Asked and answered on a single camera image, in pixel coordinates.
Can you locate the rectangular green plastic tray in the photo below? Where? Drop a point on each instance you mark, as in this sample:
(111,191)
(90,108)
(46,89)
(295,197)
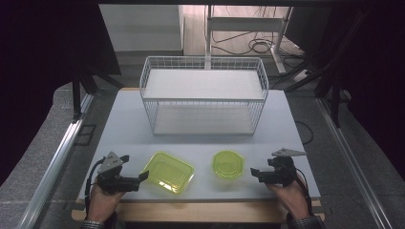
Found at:
(168,172)

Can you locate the white desk frame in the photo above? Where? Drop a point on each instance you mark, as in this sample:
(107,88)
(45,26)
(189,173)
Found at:
(248,24)

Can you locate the white power strip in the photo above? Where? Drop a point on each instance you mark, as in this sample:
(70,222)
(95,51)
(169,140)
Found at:
(301,75)

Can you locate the person's right hand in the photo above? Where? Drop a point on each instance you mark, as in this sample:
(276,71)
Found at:
(291,198)

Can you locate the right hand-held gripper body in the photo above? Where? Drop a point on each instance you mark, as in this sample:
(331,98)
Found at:
(281,173)

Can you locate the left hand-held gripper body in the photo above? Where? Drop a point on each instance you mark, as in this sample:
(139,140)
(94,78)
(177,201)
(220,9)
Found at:
(111,183)

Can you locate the person's left hand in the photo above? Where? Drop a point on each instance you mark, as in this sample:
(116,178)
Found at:
(102,203)

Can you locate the black metal stand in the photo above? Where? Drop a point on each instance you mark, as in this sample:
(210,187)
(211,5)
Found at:
(334,105)
(76,95)

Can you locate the white cabinet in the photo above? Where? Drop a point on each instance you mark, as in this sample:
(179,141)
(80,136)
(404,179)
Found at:
(143,27)

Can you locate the aluminium rail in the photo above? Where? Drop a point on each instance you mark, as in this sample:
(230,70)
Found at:
(54,165)
(353,165)

